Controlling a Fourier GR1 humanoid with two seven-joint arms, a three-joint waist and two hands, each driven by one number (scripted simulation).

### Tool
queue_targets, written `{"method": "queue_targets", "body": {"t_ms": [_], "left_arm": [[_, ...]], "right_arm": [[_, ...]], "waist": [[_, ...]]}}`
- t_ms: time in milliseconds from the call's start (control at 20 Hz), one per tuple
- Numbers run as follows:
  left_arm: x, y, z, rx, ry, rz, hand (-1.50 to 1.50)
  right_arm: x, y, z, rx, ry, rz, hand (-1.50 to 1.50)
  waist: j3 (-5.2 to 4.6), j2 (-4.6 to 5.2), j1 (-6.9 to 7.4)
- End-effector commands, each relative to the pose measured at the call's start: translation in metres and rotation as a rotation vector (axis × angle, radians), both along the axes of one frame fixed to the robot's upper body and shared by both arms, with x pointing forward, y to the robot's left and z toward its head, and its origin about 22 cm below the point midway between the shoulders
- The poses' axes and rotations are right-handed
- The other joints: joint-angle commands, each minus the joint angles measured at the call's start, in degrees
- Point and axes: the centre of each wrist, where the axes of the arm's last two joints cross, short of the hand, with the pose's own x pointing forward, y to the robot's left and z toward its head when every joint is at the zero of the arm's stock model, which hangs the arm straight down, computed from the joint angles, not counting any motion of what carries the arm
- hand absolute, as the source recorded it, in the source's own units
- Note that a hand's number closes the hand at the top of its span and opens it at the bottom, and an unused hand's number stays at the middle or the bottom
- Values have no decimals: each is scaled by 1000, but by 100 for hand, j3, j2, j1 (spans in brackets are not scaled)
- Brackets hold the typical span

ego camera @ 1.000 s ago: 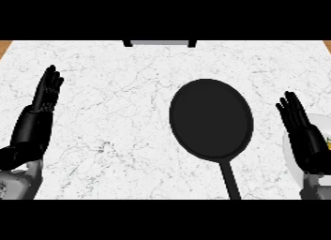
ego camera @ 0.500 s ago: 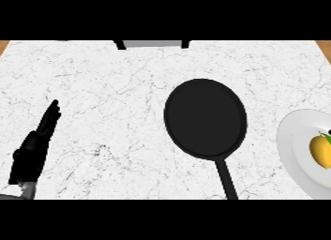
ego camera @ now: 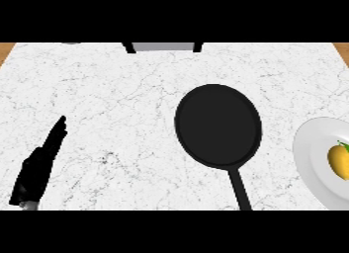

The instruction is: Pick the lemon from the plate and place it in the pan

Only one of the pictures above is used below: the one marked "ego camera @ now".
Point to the yellow lemon with green leaf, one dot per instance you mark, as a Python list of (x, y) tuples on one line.
[(341, 162)]

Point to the black frying pan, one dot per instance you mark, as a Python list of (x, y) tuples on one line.
[(218, 128)]

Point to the white plate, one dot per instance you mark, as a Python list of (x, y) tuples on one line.
[(319, 158)]

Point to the grey appliance with black frame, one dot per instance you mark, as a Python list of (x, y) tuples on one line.
[(163, 46)]

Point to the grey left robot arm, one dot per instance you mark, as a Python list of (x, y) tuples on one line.
[(30, 206)]

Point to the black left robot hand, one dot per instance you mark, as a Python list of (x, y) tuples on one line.
[(35, 171)]

